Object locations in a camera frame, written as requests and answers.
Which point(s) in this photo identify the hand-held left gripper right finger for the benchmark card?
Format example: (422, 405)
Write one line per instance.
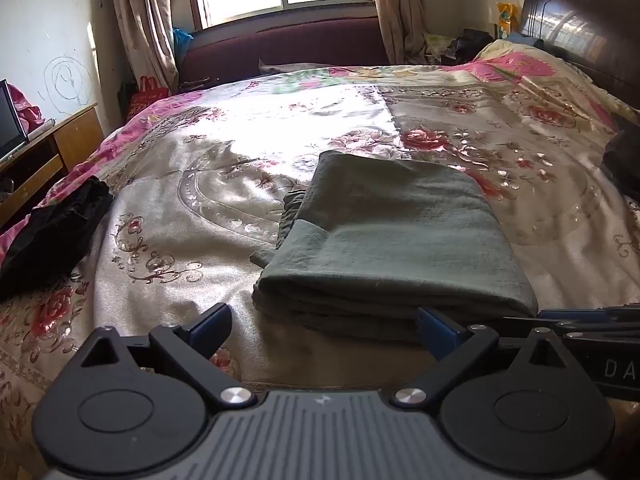
(440, 336)

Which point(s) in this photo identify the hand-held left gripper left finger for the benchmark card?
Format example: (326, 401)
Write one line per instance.
(212, 329)

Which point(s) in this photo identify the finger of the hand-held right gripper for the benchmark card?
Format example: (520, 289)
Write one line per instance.
(590, 314)
(575, 326)

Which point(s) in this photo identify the grey-green pants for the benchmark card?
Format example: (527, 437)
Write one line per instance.
(395, 240)

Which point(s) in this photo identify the floral satin bedspread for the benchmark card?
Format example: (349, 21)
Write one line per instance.
(210, 210)

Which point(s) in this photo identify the dark cloth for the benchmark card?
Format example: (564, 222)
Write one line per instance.
(624, 160)

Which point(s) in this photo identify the black cloth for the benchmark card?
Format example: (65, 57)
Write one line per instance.
(50, 232)

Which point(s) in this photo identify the wooden cabinet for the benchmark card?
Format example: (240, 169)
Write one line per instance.
(50, 155)

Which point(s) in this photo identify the red bag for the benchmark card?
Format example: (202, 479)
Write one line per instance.
(145, 95)

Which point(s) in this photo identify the pink cloth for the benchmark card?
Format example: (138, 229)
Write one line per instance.
(25, 109)

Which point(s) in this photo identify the dark wooden headboard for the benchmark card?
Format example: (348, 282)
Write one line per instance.
(582, 25)

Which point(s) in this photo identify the maroon sofa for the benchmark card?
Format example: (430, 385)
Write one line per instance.
(280, 47)

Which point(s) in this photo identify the blue plastic bag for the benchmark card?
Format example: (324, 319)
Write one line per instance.
(181, 40)

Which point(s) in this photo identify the black monitor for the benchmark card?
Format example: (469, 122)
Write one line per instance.
(10, 120)

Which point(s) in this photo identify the dark clothes pile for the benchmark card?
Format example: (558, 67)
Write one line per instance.
(469, 42)

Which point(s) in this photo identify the yellow toy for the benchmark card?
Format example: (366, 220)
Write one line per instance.
(506, 17)

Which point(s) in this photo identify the beige patterned curtain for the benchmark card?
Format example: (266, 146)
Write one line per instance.
(142, 20)
(397, 10)

